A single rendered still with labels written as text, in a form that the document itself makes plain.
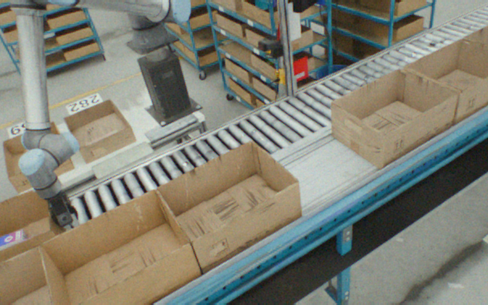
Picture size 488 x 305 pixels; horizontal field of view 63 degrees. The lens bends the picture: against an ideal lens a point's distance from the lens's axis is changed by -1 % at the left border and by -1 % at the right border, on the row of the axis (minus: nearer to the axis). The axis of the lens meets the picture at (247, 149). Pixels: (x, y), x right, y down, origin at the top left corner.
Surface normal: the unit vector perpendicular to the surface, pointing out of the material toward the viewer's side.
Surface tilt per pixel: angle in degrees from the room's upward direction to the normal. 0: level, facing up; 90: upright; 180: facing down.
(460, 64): 90
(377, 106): 89
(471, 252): 0
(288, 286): 0
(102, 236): 89
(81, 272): 1
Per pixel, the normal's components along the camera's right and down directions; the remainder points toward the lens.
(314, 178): -0.15, -0.77
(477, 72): -0.85, 0.40
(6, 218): 0.44, 0.50
